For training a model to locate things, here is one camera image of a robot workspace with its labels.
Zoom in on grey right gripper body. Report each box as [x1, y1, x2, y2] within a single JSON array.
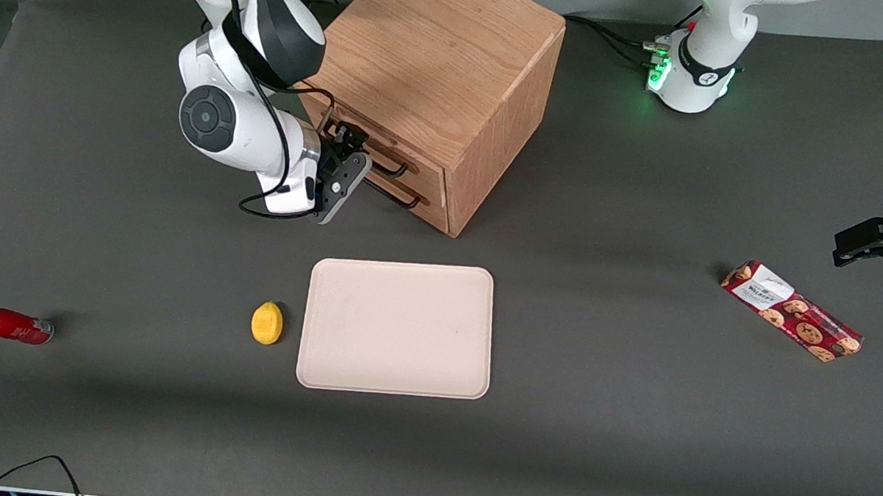
[[313, 147, 375, 230]]

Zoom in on black metal drawer handle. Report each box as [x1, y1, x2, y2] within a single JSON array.
[[362, 175, 423, 211], [322, 117, 414, 178]]

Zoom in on wooden drawer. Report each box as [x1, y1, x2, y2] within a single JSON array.
[[355, 167, 457, 237], [294, 93, 457, 202]]

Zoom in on wooden drawer cabinet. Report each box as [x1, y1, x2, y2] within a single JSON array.
[[284, 0, 570, 248]]

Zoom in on red tartan cookie box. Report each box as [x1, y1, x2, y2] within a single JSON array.
[[714, 257, 870, 367]]

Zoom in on white rectangular tray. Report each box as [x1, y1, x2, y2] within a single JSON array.
[[294, 251, 502, 406]]

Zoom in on yellow lemon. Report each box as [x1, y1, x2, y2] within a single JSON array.
[[249, 300, 286, 347]]

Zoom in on red soda bottle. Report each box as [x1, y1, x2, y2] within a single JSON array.
[[0, 307, 56, 348]]

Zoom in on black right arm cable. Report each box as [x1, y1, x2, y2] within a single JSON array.
[[184, 0, 347, 225]]

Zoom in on black arm base cables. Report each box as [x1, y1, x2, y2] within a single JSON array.
[[560, 13, 676, 78]]

